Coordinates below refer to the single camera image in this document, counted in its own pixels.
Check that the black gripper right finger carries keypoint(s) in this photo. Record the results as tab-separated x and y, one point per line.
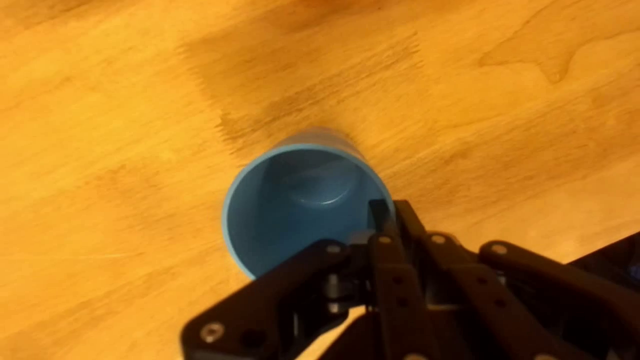
520	307

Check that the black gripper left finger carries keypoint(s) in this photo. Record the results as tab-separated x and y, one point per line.
300	300

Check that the blue plastic cup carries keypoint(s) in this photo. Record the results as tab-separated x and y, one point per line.
293	200

